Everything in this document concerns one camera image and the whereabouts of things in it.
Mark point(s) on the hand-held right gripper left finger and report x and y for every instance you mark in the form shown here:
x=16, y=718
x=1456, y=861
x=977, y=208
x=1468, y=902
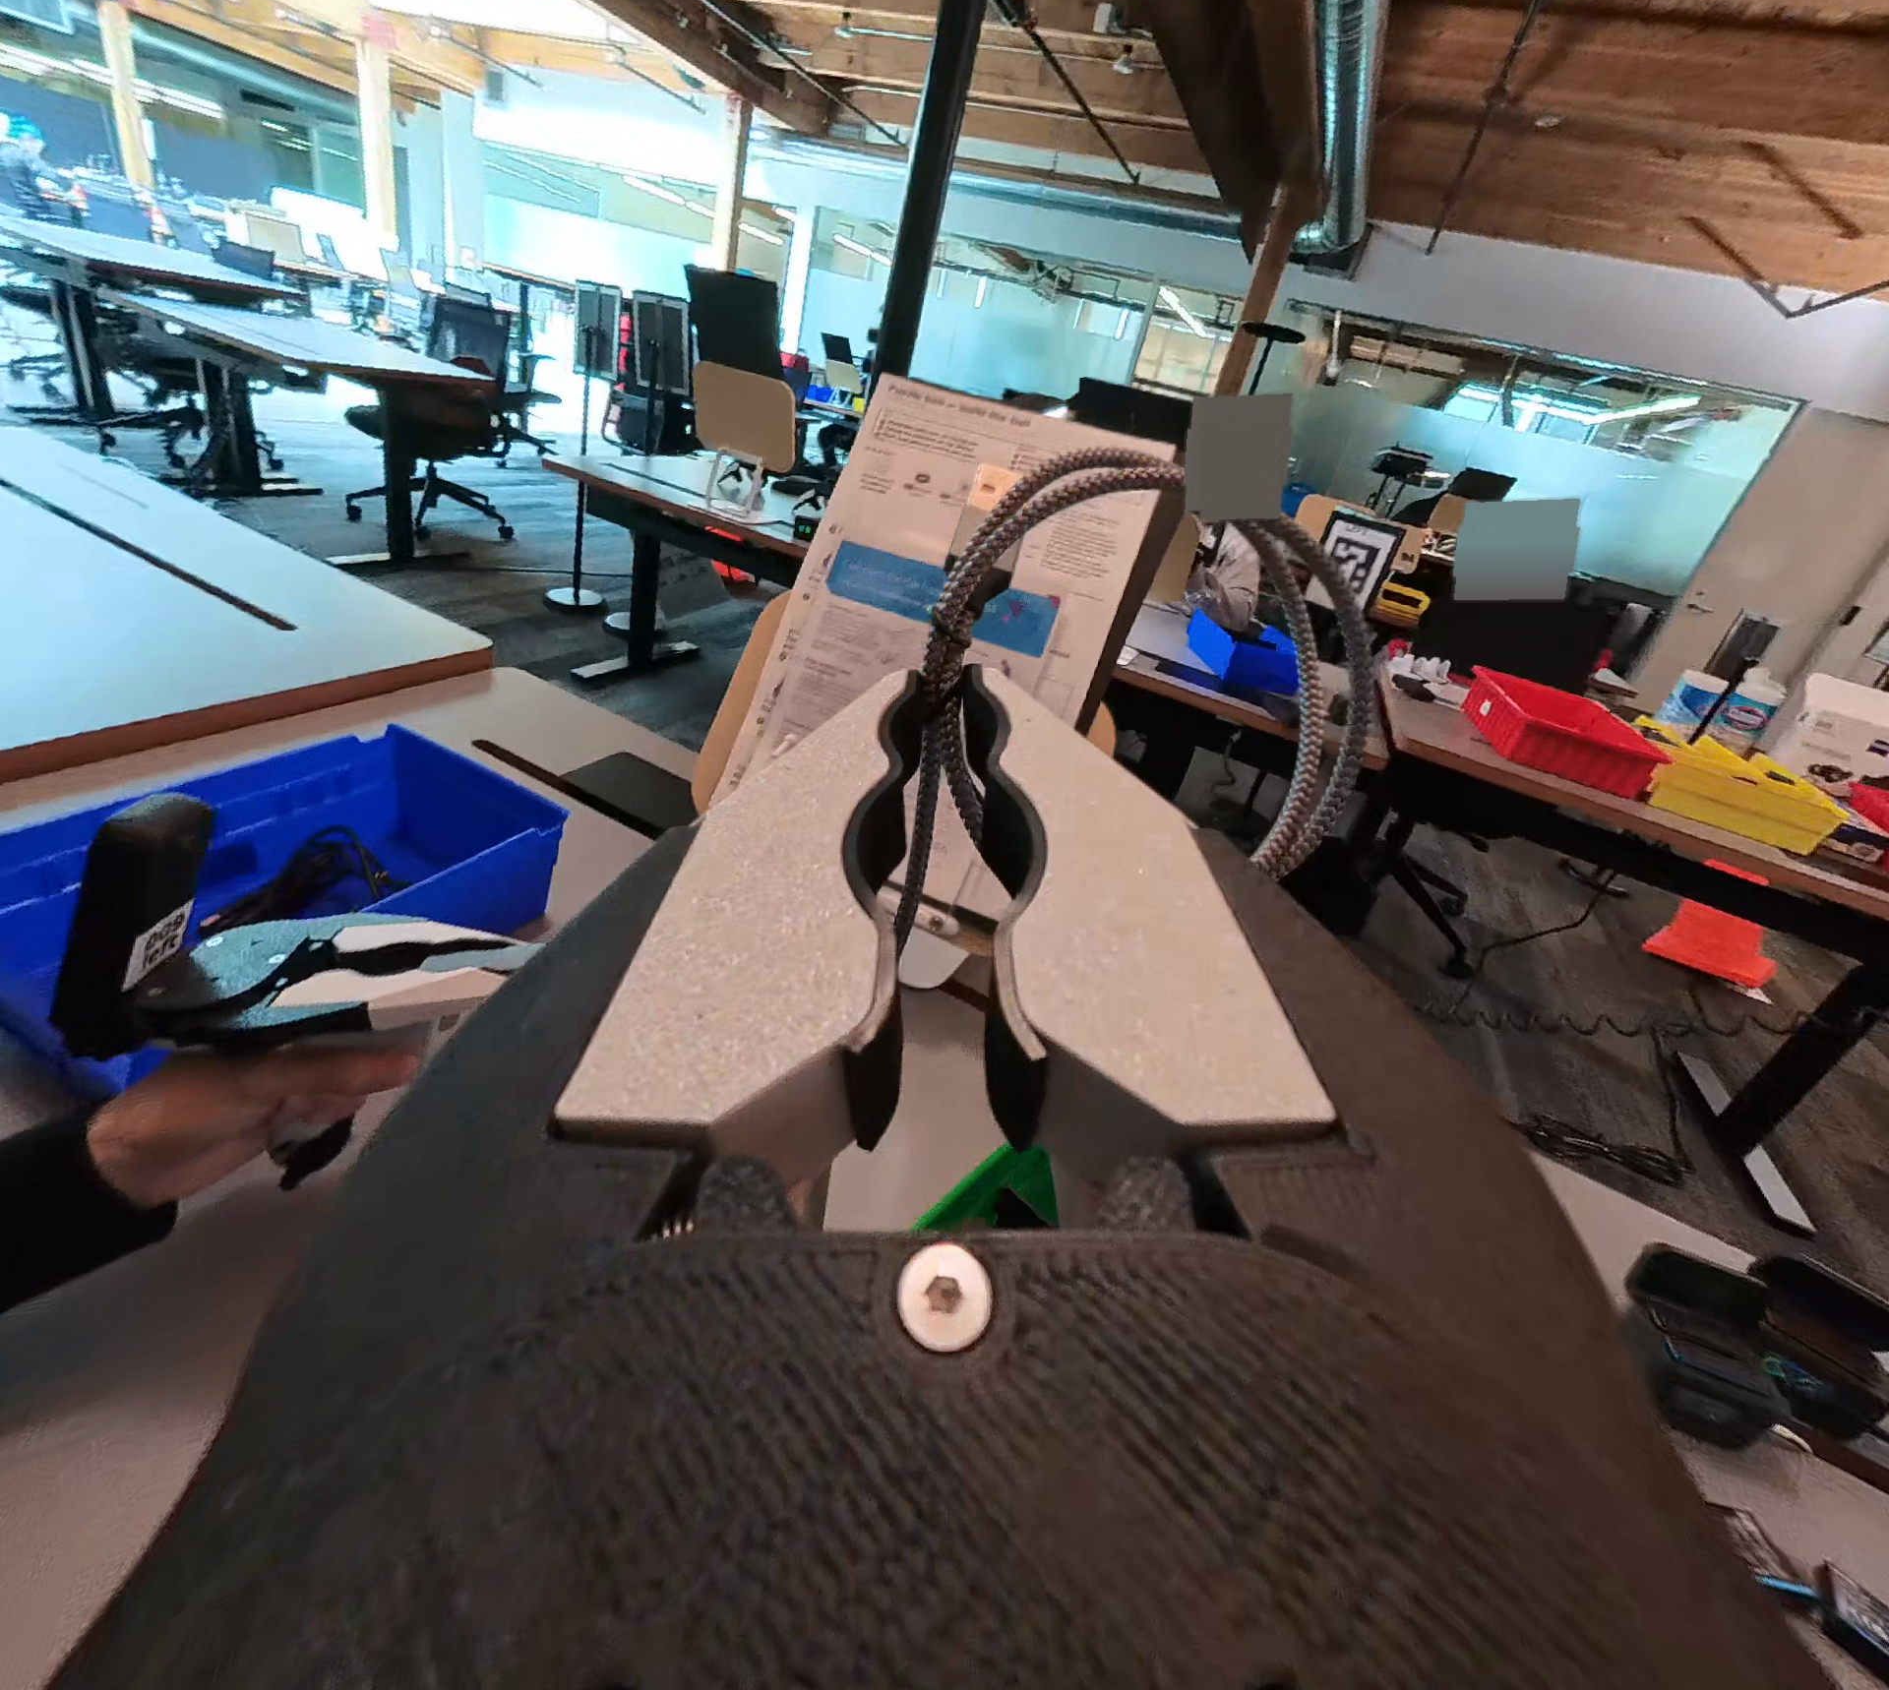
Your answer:
x=739, y=983

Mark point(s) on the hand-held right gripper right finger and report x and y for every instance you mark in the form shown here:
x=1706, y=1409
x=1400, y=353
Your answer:
x=1166, y=983

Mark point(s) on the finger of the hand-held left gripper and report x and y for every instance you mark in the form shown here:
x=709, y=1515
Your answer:
x=421, y=1001
x=430, y=944

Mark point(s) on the blue plastic bin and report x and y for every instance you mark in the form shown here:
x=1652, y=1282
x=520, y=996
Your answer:
x=444, y=818

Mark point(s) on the green plastic bin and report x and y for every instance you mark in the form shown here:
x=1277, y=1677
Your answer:
x=1003, y=1198

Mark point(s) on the person's left forearm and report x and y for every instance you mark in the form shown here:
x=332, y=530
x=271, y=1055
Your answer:
x=58, y=1219

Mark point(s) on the person's left hand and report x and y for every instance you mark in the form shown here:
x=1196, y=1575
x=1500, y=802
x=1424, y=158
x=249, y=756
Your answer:
x=193, y=1128

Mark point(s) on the small blue bin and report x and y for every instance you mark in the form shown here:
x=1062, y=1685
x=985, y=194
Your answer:
x=1240, y=658

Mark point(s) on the wooden work table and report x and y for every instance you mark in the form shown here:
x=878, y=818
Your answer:
x=1417, y=747

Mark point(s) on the black white marker board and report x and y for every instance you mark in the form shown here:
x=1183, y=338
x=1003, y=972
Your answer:
x=1360, y=559

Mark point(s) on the red plastic bin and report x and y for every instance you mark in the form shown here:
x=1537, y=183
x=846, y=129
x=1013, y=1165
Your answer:
x=1871, y=807
x=1566, y=732

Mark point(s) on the wooden office table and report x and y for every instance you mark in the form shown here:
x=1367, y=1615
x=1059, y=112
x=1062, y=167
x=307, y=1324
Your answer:
x=667, y=486

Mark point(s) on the document stand with printed sheet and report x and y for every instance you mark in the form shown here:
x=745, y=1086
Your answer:
x=872, y=496

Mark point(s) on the orange traffic cone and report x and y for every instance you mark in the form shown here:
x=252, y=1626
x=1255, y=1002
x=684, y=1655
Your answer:
x=1713, y=944

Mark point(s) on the black office chair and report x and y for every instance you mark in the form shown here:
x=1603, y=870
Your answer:
x=457, y=390

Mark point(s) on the long office table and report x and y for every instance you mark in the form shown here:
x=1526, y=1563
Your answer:
x=295, y=341

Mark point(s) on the wooden board stand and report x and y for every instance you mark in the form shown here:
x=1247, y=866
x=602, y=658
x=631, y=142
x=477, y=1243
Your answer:
x=745, y=415

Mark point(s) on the white wipes canister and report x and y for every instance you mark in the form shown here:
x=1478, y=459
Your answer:
x=1693, y=702
x=1752, y=703

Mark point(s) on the yellow plastic bin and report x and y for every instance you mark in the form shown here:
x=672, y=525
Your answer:
x=1743, y=796

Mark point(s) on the black display panel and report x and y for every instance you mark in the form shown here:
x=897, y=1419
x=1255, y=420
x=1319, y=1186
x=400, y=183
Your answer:
x=734, y=320

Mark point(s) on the black zip case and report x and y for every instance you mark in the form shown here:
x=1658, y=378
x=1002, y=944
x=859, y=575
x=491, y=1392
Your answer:
x=1755, y=1350

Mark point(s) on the white cardboard box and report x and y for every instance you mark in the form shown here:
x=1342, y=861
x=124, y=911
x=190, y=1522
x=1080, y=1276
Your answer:
x=1831, y=726

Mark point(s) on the black vertical pole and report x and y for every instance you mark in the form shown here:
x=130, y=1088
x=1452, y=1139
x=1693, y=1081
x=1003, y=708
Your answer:
x=947, y=97

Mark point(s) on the silver round duct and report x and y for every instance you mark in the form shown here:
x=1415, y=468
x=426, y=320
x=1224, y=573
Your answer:
x=1353, y=24

